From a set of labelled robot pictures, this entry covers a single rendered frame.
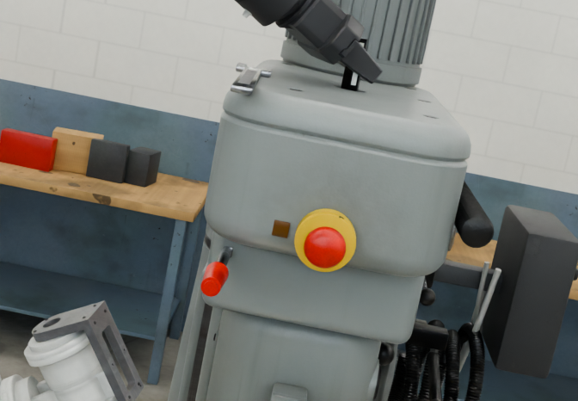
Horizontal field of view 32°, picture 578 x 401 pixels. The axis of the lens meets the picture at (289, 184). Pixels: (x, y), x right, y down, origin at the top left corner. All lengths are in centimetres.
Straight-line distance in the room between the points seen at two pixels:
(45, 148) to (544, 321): 383
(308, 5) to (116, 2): 441
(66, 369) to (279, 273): 32
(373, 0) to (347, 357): 47
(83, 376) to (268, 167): 27
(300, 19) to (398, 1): 26
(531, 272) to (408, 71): 34
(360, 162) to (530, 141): 457
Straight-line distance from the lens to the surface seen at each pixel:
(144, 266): 569
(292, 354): 118
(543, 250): 147
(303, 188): 100
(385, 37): 136
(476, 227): 104
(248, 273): 112
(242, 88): 93
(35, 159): 510
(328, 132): 99
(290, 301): 112
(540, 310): 149
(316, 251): 96
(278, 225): 100
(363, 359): 120
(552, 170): 559
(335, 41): 113
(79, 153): 513
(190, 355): 169
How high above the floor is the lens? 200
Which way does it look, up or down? 11 degrees down
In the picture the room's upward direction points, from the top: 11 degrees clockwise
